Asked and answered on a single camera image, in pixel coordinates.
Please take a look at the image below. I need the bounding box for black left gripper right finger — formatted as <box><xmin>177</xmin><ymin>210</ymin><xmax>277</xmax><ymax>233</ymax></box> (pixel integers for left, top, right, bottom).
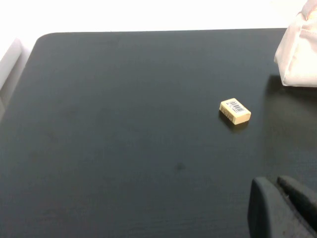
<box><xmin>276</xmin><ymin>175</ymin><xmax>317</xmax><ymax>233</ymax></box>

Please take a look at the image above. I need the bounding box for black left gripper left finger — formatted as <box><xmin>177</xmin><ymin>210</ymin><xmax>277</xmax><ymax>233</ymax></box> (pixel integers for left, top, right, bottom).
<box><xmin>247</xmin><ymin>177</ymin><xmax>317</xmax><ymax>238</ymax></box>

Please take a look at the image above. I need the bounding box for white fabric pencil case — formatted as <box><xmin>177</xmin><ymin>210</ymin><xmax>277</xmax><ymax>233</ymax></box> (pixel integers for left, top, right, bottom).
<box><xmin>273</xmin><ymin>0</ymin><xmax>317</xmax><ymax>88</ymax></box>

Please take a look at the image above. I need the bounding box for cream eraser with barcode label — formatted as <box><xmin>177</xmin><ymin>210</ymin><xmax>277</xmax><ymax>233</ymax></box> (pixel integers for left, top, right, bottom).
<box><xmin>218</xmin><ymin>98</ymin><xmax>252</xmax><ymax>125</ymax></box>

